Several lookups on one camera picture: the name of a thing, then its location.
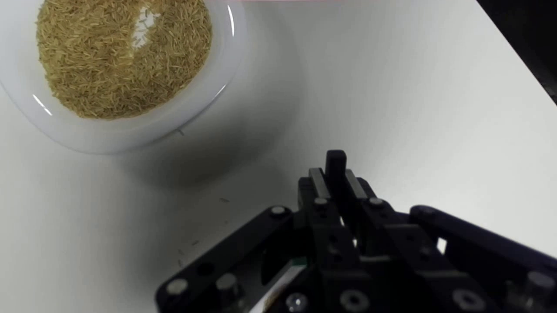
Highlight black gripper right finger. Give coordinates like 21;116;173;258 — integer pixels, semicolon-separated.
345;170;557;313

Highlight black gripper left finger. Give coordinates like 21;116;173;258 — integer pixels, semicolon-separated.
155;166;363;313

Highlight white bowl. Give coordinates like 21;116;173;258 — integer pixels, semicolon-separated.
0;0;242;156

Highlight brown grain contents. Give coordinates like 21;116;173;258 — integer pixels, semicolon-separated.
35;0;215;119

